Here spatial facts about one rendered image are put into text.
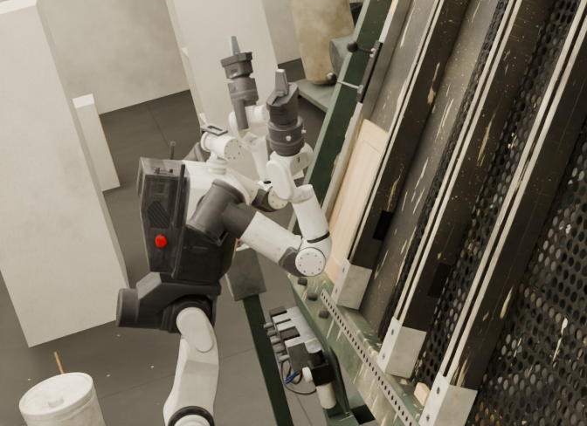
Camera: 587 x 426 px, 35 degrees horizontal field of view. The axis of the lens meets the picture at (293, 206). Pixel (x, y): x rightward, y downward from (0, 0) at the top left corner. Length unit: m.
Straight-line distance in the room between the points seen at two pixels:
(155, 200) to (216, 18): 4.05
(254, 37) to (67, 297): 2.35
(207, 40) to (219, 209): 4.18
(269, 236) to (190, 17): 4.19
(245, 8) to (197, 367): 4.10
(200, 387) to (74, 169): 2.44
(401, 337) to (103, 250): 3.15
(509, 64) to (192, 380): 1.32
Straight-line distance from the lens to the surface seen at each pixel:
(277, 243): 2.45
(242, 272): 3.25
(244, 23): 6.59
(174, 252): 2.63
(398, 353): 2.30
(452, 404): 2.04
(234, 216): 2.44
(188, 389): 2.86
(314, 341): 2.91
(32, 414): 3.88
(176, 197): 2.55
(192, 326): 2.73
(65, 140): 5.06
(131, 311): 2.73
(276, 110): 2.27
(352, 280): 2.67
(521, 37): 2.19
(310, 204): 2.41
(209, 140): 2.67
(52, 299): 5.32
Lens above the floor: 2.08
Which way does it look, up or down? 19 degrees down
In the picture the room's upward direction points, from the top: 14 degrees counter-clockwise
